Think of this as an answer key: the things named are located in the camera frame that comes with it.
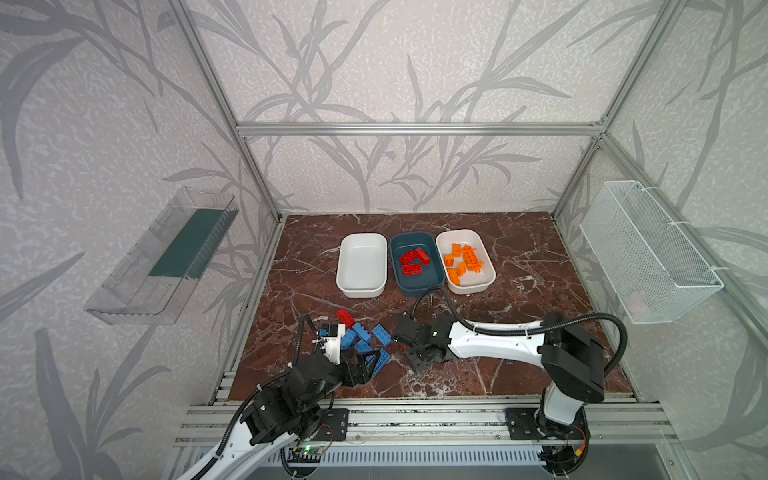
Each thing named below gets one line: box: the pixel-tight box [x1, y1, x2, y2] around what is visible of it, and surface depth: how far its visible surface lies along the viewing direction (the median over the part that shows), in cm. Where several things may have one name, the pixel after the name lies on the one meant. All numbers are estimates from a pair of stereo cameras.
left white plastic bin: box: [336, 233, 388, 299], surface depth 106 cm
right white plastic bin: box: [435, 229, 497, 295], surface depth 104 cm
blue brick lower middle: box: [354, 339, 373, 353], surface depth 87 cm
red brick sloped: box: [399, 250, 417, 265], surface depth 107 cm
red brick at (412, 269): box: [402, 264, 423, 277], surface depth 104 cm
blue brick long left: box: [341, 329, 356, 349], surface depth 88 cm
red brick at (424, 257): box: [415, 248, 431, 266], surface depth 107 cm
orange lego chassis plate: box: [461, 244, 484, 273], surface depth 104 cm
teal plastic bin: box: [389, 232, 446, 297], surface depth 107 cm
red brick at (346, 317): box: [336, 308, 356, 330], surface depth 93 cm
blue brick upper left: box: [352, 323, 371, 341], surface depth 89 cm
